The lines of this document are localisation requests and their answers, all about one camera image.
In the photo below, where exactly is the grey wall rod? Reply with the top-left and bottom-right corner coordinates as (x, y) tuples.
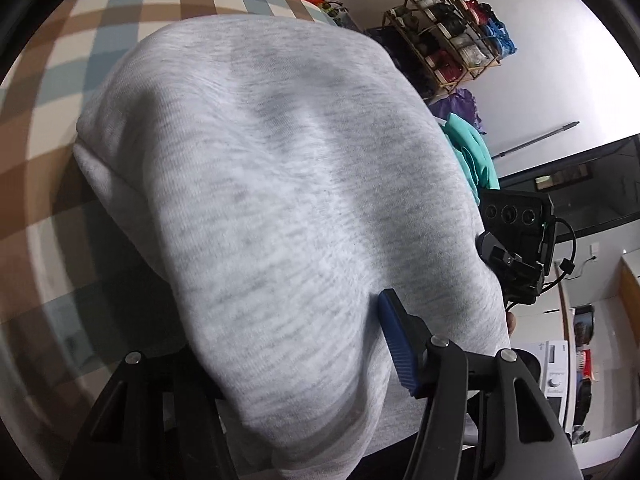
(491, 120), (580, 160)

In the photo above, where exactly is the teal fleece garment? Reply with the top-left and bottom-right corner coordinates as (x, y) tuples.
(439, 113), (500, 204)

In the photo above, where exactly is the bamboo shoe rack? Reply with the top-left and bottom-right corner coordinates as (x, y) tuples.
(382, 0), (518, 102)

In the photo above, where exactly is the checked bed sheet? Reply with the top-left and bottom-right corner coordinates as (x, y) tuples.
(1, 0), (326, 478)

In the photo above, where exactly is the black phone on gripper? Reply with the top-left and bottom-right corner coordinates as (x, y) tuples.
(480, 190), (556, 276)

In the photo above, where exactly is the light grey hoodie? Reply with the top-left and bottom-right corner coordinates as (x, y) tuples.
(74, 14), (509, 479)

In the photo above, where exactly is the white washing machine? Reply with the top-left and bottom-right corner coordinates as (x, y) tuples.
(516, 340), (570, 429)

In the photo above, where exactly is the purple bag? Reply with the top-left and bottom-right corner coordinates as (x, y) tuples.
(428, 88), (486, 134)

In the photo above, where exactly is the person's right hand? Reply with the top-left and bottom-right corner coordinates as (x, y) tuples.
(506, 311), (518, 336)

